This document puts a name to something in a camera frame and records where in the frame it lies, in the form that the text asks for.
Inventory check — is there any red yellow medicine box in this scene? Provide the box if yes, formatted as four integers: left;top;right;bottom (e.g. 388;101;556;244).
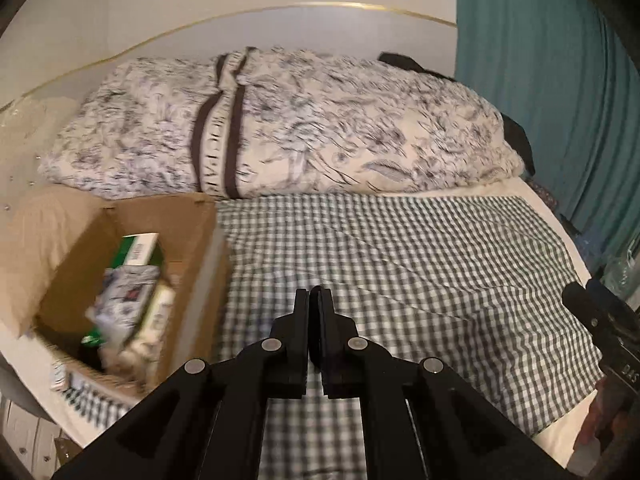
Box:
126;281;176;361

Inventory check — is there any small green packet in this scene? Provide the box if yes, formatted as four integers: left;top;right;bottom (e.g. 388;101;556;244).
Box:
80;326;105;350

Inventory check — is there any silver foil packet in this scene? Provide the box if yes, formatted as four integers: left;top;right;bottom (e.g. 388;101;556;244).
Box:
87;266;160;350

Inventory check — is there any green white medicine box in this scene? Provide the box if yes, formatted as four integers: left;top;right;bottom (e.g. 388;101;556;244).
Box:
111;233;164;269

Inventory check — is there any person's right hand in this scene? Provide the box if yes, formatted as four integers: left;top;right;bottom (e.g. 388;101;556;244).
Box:
573;377;629;451

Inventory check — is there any clear plastic bottle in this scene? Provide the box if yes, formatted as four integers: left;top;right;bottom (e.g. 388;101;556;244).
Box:
603;257;639;301

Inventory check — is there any brown cardboard box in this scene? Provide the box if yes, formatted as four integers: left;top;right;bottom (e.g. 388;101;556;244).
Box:
34;194;230;404

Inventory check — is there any teal curtain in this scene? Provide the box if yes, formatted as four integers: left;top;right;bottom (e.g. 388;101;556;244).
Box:
456;0;639;264

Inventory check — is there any floral folded duvet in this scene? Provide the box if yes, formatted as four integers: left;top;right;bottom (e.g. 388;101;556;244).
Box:
40;48;525;200

